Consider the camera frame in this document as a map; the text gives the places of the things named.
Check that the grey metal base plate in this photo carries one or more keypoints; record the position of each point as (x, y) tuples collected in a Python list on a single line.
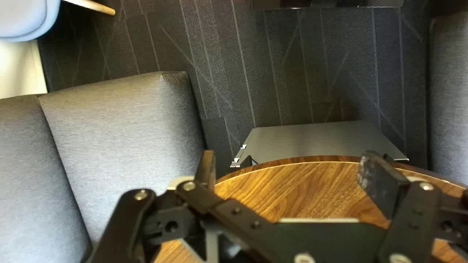
[(316, 139)]

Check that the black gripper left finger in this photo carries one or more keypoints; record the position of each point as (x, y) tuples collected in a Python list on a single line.
[(147, 219)]

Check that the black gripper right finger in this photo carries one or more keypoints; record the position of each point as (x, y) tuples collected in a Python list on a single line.
[(411, 219)]

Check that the blue chair with wooden legs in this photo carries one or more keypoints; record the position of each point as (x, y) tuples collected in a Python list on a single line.
[(24, 16)]

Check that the grey upholstered sofa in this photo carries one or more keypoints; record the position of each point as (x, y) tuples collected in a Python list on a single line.
[(122, 136), (451, 97)]

